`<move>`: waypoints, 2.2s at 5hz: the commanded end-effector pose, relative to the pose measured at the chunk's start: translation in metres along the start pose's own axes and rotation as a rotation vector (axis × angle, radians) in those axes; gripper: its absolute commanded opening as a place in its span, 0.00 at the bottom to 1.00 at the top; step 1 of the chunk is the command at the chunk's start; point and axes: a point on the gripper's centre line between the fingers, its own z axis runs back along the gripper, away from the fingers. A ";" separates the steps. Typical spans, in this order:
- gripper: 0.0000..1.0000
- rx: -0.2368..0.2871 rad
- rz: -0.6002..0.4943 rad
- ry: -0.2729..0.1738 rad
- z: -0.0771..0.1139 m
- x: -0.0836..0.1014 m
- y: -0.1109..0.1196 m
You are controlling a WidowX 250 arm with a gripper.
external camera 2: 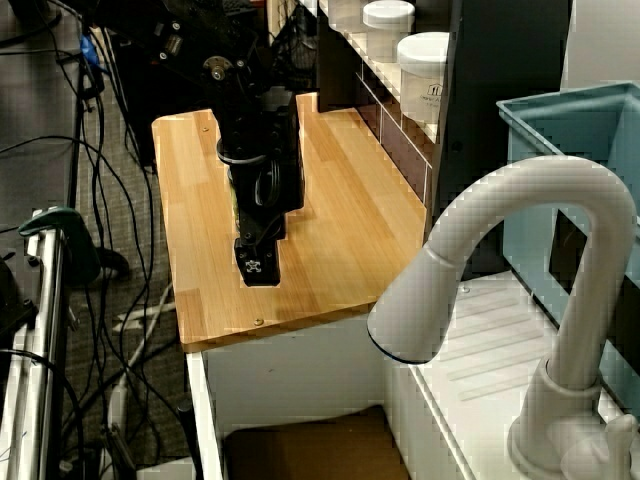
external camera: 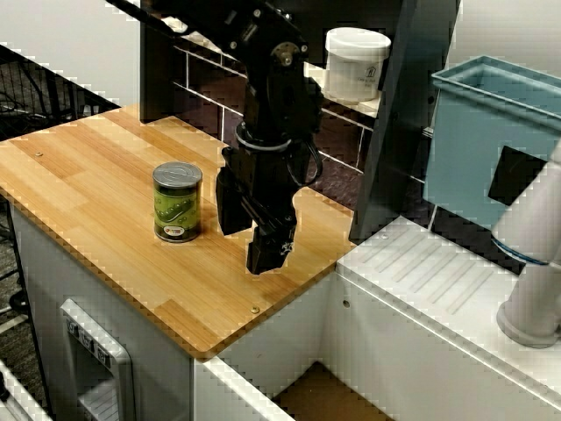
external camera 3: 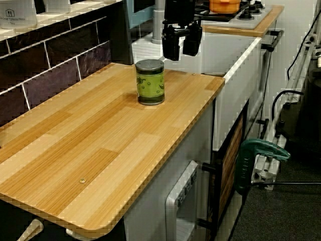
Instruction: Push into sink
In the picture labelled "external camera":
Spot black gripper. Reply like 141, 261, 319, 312
215, 146, 309, 276

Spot green pea can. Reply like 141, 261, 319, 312
152, 161, 204, 243

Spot white toy sink unit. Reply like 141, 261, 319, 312
192, 214, 561, 421

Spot dark tile backsplash panel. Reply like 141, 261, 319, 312
170, 32, 439, 233

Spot dark upright back panel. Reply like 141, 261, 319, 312
138, 17, 188, 125

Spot white lidded jar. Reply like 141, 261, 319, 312
324, 26, 392, 105

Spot white kitchen cabinet body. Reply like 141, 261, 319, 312
7, 199, 196, 421

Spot teal toy cabinet box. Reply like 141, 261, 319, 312
422, 54, 561, 232

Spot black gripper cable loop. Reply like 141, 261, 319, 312
283, 139, 324, 189

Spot dark upright post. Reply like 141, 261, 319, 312
349, 0, 462, 243

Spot black wire rack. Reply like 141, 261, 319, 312
0, 42, 122, 142

